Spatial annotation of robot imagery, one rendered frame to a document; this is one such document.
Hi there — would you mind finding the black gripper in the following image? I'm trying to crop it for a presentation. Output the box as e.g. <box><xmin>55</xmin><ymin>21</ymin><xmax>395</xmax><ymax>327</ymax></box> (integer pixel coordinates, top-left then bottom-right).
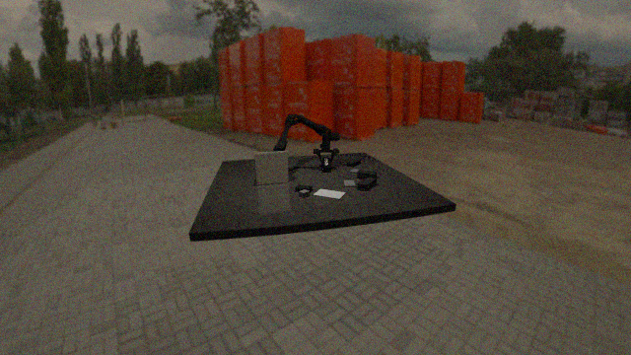
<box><xmin>314</xmin><ymin>142</ymin><xmax>339</xmax><ymax>162</ymax></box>

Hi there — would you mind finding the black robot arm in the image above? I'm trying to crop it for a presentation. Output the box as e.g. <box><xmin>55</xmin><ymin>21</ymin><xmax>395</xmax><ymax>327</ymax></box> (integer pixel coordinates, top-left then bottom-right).
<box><xmin>272</xmin><ymin>113</ymin><xmax>340</xmax><ymax>152</ymax></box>

